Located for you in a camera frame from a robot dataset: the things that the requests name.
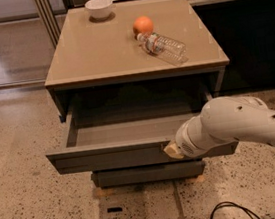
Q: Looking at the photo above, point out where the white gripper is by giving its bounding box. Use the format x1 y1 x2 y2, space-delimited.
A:
164 115 228 159

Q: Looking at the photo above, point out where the grey top drawer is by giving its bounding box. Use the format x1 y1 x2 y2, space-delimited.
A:
39 86 241 180

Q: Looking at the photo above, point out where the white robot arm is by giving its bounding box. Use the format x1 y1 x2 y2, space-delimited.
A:
164 96 275 159

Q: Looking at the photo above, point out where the tan top drawer cabinet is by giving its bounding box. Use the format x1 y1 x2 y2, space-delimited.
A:
45 0 229 118

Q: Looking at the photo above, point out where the clear plastic water bottle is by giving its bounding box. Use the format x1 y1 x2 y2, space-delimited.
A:
136 33 187 66

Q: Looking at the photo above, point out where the orange fruit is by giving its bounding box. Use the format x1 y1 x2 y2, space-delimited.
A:
132 16 154 35

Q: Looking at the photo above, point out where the white ceramic bowl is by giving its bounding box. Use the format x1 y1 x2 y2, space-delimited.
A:
84 0 113 20

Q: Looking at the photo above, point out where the black floor cable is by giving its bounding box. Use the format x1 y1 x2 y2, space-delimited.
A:
206 196 264 219

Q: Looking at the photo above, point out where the metal frame post left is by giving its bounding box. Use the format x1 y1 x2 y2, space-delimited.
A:
33 0 61 48

